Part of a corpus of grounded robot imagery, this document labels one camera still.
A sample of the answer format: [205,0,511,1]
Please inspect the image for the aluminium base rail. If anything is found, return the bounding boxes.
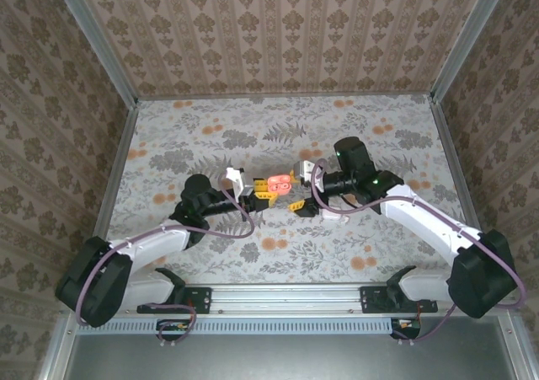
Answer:
[136,284,439,317]

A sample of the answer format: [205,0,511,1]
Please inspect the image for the aluminium table edge rail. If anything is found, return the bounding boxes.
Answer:
[429,97,481,233]
[94,101,140,238]
[136,93,433,102]

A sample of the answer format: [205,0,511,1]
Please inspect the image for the aluminium frame post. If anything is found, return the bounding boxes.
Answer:
[429,0,513,103]
[37,312,79,380]
[50,0,140,107]
[499,312,534,380]

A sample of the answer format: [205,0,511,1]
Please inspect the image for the black control board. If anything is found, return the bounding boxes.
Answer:
[390,317,423,341]
[156,318,191,342]

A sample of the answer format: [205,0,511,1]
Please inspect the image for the grey slotted cable duct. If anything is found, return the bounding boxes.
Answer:
[77,317,422,335]

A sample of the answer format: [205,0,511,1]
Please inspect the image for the grey metal sheet panel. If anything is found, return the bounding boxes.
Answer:
[62,332,517,380]

